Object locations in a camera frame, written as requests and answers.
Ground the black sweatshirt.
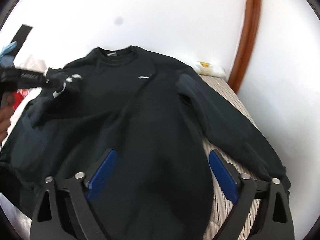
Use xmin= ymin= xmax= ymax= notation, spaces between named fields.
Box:
xmin=1 ymin=47 xmax=291 ymax=239

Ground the left hand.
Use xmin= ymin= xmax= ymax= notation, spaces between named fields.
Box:
xmin=0 ymin=94 xmax=15 ymax=142

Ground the striped quilted mattress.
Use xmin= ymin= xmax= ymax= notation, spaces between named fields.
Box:
xmin=201 ymin=75 xmax=260 ymax=239

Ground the brown wooden door frame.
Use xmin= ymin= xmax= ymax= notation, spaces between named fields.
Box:
xmin=228 ymin=0 xmax=262 ymax=93

